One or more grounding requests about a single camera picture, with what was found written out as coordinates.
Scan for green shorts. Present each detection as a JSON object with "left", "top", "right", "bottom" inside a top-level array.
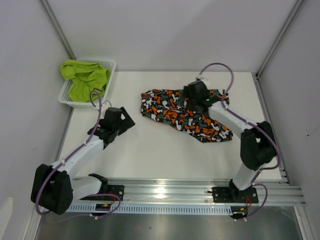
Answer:
[{"left": 59, "top": 59, "right": 111, "bottom": 103}]

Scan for aluminium frame post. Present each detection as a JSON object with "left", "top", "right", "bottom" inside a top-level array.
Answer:
[
  {"left": 254, "top": 0, "right": 307, "bottom": 81},
  {"left": 38, "top": 0, "right": 76, "bottom": 60}
]

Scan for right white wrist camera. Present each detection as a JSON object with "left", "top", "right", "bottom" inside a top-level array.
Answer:
[{"left": 196, "top": 76, "right": 210, "bottom": 84}]

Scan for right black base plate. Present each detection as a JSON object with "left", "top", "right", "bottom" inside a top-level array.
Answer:
[{"left": 208, "top": 186, "right": 259, "bottom": 204}]

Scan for orange camouflage shorts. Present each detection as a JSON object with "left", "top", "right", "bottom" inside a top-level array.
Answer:
[{"left": 140, "top": 89, "right": 234, "bottom": 143}]

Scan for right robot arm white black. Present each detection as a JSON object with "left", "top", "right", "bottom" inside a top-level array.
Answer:
[{"left": 183, "top": 79, "right": 280, "bottom": 202}]

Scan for slotted cable duct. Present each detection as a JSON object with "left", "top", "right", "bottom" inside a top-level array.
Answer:
[{"left": 66, "top": 202, "right": 233, "bottom": 216}]

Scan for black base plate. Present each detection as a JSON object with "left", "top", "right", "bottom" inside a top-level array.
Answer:
[
  {"left": 80, "top": 184, "right": 125, "bottom": 202},
  {"left": 208, "top": 186, "right": 259, "bottom": 204}
]

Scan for right aluminium frame post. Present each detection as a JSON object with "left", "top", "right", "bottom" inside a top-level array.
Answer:
[{"left": 254, "top": 0, "right": 307, "bottom": 81}]

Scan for left aluminium frame post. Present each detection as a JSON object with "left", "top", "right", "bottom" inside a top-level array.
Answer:
[{"left": 38, "top": 0, "right": 76, "bottom": 60}]

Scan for white plastic basket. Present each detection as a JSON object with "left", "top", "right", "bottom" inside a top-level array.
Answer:
[{"left": 58, "top": 57, "right": 117, "bottom": 109}]

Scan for aluminium mounting rail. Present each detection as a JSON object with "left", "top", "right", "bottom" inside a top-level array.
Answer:
[{"left": 108, "top": 178, "right": 306, "bottom": 207}]

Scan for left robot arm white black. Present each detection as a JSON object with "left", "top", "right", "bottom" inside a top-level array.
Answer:
[{"left": 30, "top": 107, "right": 135, "bottom": 215}]

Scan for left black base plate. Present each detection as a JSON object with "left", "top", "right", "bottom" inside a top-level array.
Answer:
[{"left": 80, "top": 184, "right": 125, "bottom": 202}]

